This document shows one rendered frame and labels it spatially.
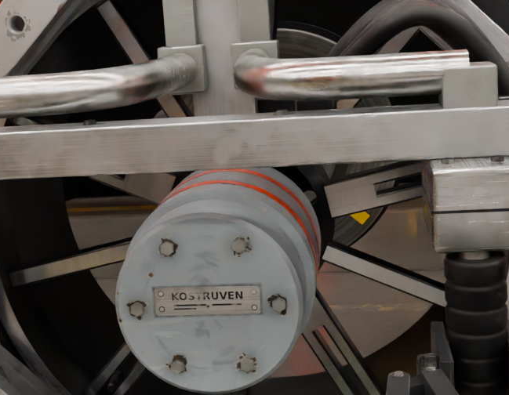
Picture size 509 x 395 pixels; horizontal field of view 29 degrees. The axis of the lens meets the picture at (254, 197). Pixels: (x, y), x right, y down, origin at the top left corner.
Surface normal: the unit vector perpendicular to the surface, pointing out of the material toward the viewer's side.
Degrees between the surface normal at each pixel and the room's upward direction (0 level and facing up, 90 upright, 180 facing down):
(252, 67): 51
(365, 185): 90
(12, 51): 90
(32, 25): 90
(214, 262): 90
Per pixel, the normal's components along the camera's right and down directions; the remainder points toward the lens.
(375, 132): -0.10, 0.20
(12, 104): -0.07, 0.41
